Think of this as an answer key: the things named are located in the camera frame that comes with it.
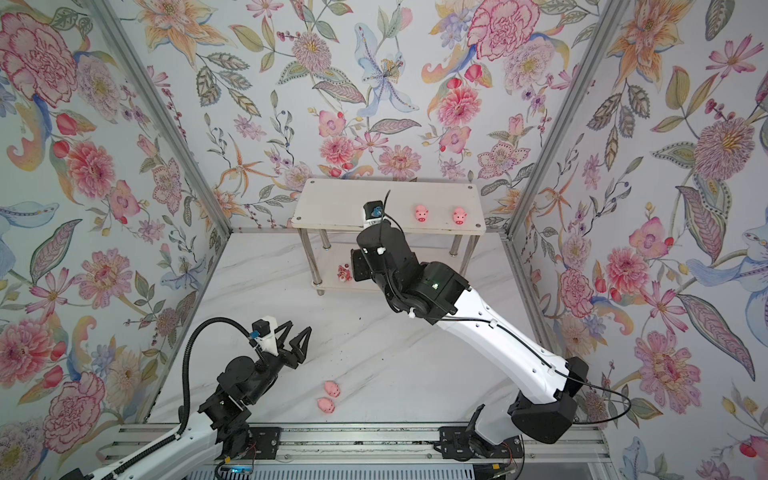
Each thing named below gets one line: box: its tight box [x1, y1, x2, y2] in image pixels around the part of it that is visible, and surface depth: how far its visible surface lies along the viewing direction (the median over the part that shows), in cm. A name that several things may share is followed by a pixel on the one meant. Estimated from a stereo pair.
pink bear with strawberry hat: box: [337, 263, 353, 282], surface depth 98 cm
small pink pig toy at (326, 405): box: [317, 397, 335, 414], surface depth 80 cm
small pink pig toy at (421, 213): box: [415, 204, 429, 223], surface depth 76 cm
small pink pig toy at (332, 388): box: [324, 380, 341, 398], surface depth 83 cm
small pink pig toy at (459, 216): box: [452, 206, 468, 225], surface depth 76 cm
